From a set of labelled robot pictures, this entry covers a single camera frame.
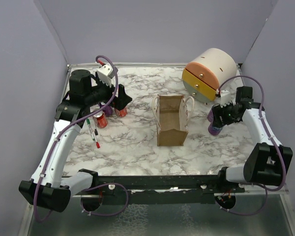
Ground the purple Fanta can front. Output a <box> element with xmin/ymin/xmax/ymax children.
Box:
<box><xmin>208</xmin><ymin>120</ymin><xmax>223</xmax><ymax>136</ymax></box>

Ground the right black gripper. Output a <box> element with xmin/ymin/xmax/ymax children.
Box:
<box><xmin>212</xmin><ymin>100</ymin><xmax>240</xmax><ymax>127</ymax></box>

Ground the purple can by cola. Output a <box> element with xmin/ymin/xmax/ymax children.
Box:
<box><xmin>98</xmin><ymin>103</ymin><xmax>113</xmax><ymax>117</ymax></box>

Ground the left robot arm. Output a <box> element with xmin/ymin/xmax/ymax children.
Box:
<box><xmin>19</xmin><ymin>65</ymin><xmax>132</xmax><ymax>212</ymax></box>

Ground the purple fanta can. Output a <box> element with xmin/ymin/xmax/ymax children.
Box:
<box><xmin>208</xmin><ymin>120</ymin><xmax>223</xmax><ymax>136</ymax></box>
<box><xmin>207</xmin><ymin>109</ymin><xmax>214</xmax><ymax>123</ymax></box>

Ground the red capped marker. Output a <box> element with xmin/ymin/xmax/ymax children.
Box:
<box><xmin>91</xmin><ymin>131</ymin><xmax>100</xmax><ymax>148</ymax></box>

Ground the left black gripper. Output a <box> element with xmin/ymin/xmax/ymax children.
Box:
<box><xmin>85</xmin><ymin>74</ymin><xmax>132</xmax><ymax>110</ymax></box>

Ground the red cola can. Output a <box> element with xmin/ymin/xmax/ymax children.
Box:
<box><xmin>114</xmin><ymin>107</ymin><xmax>128</xmax><ymax>118</ymax></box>
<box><xmin>93</xmin><ymin>111</ymin><xmax>108</xmax><ymax>128</ymax></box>

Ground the green capped marker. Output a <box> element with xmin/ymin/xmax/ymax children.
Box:
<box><xmin>86</xmin><ymin>118</ymin><xmax>96</xmax><ymax>143</ymax></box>

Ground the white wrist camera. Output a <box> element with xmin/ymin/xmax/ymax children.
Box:
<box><xmin>219</xmin><ymin>90</ymin><xmax>233</xmax><ymax>108</ymax></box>
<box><xmin>96</xmin><ymin>64</ymin><xmax>114</xmax><ymax>87</ymax></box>

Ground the round drawer cabinet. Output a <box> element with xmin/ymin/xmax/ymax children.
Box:
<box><xmin>182</xmin><ymin>48</ymin><xmax>237</xmax><ymax>103</ymax></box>

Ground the brown canvas tote bag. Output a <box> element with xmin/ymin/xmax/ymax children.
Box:
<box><xmin>151</xmin><ymin>95</ymin><xmax>195</xmax><ymax>147</ymax></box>

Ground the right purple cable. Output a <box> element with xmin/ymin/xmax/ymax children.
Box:
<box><xmin>215</xmin><ymin>75</ymin><xmax>287</xmax><ymax>191</ymax></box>

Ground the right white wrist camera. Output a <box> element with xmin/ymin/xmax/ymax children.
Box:
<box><xmin>219</xmin><ymin>90</ymin><xmax>233</xmax><ymax>108</ymax></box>

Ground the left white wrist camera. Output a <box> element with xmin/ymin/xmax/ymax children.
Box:
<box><xmin>96</xmin><ymin>64</ymin><xmax>114</xmax><ymax>87</ymax></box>

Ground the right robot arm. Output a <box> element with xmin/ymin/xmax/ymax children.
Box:
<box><xmin>207</xmin><ymin>86</ymin><xmax>293</xmax><ymax>192</ymax></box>

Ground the metal front plate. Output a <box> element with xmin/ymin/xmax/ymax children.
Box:
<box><xmin>19</xmin><ymin>191</ymin><xmax>295</xmax><ymax>236</ymax></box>

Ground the red cola can front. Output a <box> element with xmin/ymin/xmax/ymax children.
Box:
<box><xmin>93</xmin><ymin>111</ymin><xmax>108</xmax><ymax>128</ymax></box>

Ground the red cola can rear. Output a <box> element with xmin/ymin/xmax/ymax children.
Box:
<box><xmin>114</xmin><ymin>107</ymin><xmax>128</xmax><ymax>118</ymax></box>

